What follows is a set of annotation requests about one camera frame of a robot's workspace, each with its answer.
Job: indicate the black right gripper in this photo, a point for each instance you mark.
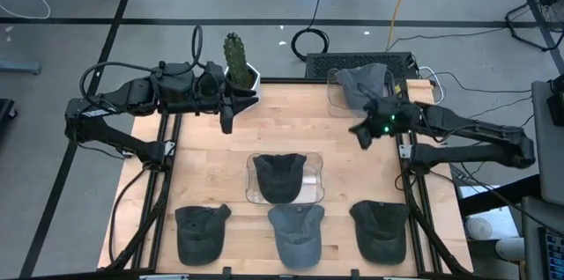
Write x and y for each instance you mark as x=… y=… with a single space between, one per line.
x=394 y=117

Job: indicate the grey baseball cap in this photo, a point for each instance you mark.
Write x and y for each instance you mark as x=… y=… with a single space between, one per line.
x=365 y=76
x=295 y=240

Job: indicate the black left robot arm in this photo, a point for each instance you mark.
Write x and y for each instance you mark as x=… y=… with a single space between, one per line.
x=110 y=137

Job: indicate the white roll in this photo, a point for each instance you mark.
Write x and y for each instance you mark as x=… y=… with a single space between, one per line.
x=510 y=248
x=479 y=228

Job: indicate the black metal bar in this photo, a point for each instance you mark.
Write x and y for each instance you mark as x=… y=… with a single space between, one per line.
x=498 y=194

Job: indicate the black baseball cap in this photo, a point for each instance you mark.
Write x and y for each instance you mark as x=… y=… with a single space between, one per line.
x=279 y=179
x=200 y=236
x=380 y=233

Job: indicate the black perforated computer case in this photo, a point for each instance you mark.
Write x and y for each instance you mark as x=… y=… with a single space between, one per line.
x=321 y=66

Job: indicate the clear plastic bin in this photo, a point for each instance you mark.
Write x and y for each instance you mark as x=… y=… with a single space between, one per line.
x=318 y=185
x=335 y=105

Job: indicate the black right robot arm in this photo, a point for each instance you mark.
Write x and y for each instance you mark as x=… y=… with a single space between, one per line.
x=476 y=153

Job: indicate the silver mounting plate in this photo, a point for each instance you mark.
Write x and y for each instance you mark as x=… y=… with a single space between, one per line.
x=170 y=148
x=404 y=151

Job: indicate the black desk device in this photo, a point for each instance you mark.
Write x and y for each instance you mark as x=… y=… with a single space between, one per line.
x=556 y=108

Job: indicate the grey metal foot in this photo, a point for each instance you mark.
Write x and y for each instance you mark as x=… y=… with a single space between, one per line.
x=20 y=68

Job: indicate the green cactus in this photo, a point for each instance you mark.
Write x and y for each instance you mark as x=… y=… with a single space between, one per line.
x=235 y=57

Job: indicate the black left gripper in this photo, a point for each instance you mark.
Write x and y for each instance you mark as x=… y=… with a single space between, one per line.
x=211 y=82

